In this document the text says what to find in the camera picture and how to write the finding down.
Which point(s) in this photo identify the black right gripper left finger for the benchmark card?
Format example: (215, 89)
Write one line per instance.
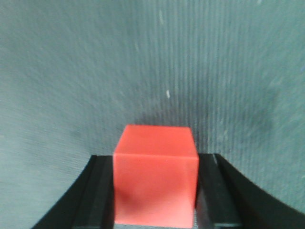
(89, 201)

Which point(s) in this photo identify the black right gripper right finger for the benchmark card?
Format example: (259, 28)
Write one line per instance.
(226, 199)

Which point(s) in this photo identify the red magnetic cube block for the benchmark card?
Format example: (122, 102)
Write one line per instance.
(155, 173)

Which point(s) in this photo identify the dark grey table mat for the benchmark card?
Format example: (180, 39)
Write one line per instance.
(74, 73)

